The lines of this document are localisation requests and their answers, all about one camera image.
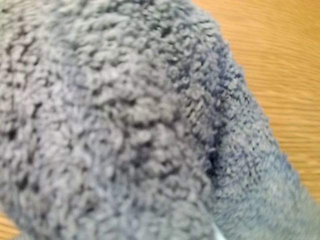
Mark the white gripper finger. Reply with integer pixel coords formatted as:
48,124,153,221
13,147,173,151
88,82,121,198
212,223,226,240

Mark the grey terry cloth towel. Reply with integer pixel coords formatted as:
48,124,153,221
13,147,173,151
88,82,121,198
0,0,320,240

